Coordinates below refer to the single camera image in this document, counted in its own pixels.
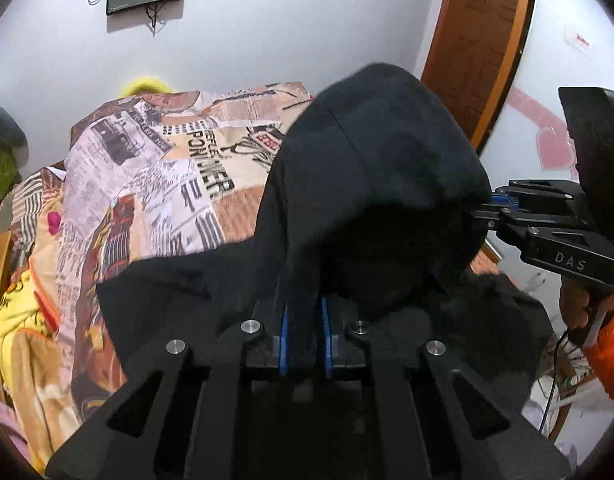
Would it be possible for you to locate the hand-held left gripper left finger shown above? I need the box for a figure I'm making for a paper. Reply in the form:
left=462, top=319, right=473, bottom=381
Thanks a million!
left=47, top=295, right=288, bottom=480

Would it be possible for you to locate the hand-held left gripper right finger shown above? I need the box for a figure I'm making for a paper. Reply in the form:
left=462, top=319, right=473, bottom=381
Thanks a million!
left=321, top=295, right=572, bottom=480

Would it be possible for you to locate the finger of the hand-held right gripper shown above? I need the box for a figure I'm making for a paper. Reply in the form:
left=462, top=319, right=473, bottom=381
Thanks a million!
left=494, top=180, right=582, bottom=211
left=469, top=205, right=588, bottom=241

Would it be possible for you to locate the black hooded jacket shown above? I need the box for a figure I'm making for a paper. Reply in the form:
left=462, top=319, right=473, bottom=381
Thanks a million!
left=94, top=62, right=555, bottom=411

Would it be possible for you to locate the person's right hand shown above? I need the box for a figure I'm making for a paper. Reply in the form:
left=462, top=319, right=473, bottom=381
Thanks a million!
left=559, top=282, right=602, bottom=348

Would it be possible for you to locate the white door sticker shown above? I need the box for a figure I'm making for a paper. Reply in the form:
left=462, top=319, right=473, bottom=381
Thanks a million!
left=562, top=25, right=592, bottom=58

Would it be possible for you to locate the brown wooden door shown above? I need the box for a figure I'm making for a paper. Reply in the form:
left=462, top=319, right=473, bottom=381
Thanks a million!
left=419, top=0, right=540, bottom=153

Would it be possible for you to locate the newspaper print bed sheet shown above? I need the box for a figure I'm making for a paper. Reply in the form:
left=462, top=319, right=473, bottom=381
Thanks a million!
left=7, top=82, right=508, bottom=461

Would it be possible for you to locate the yellow blanket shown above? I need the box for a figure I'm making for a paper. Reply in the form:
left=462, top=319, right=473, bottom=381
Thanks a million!
left=0, top=265, right=62, bottom=476

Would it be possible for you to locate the yellow plastic object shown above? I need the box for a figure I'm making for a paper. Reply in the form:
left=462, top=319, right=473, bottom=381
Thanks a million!
left=122, top=76, right=175, bottom=97

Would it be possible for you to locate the black monitor cable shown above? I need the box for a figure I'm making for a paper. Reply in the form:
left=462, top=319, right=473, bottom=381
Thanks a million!
left=144, top=2, right=165, bottom=33

